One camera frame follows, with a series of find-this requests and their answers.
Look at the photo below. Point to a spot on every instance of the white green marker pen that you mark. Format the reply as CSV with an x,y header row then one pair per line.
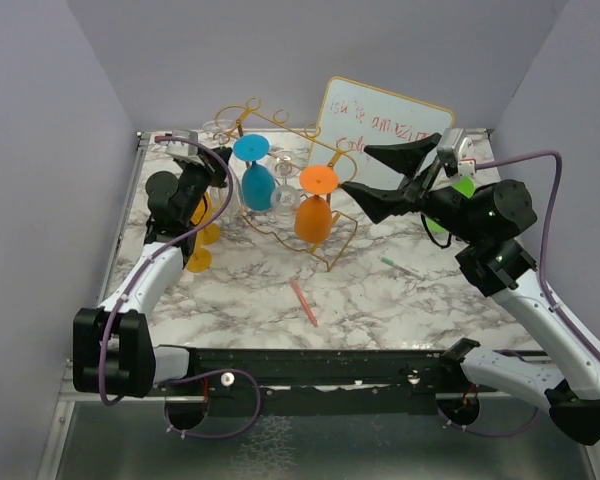
x,y
389,262

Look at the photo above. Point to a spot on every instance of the yellow framed whiteboard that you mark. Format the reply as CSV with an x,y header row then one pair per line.
x,y
354,115

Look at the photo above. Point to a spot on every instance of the gold wire wine glass rack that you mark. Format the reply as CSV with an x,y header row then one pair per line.
x,y
230,122

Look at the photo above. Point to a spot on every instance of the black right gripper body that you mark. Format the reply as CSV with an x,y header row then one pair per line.
x,y
444,204

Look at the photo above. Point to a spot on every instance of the black metal base frame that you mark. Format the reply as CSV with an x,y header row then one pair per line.
x,y
239,382

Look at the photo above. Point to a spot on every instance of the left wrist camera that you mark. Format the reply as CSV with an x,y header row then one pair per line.
x,y
181,151

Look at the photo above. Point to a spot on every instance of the orange plastic wine glass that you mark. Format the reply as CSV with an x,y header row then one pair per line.
x,y
313,216

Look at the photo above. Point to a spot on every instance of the green plastic wine glass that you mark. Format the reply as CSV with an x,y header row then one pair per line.
x,y
443,207

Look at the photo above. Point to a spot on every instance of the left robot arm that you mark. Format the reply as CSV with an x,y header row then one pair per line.
x,y
113,354

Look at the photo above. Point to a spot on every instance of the red marker pen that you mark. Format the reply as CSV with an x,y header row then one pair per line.
x,y
303,302

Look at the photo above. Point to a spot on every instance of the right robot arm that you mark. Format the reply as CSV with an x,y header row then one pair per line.
x,y
489,223

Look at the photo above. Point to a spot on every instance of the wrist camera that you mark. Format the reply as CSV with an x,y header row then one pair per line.
x,y
181,151
455,152

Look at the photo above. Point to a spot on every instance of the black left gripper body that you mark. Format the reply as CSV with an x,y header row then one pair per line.
x,y
195,178

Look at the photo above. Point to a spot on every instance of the blue plastic wine glass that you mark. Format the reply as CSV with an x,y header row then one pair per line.
x,y
257,182

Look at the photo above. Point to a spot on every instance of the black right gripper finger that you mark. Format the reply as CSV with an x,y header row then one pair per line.
x,y
405,158
377,204

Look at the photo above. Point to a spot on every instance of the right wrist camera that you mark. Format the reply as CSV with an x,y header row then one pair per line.
x,y
455,152

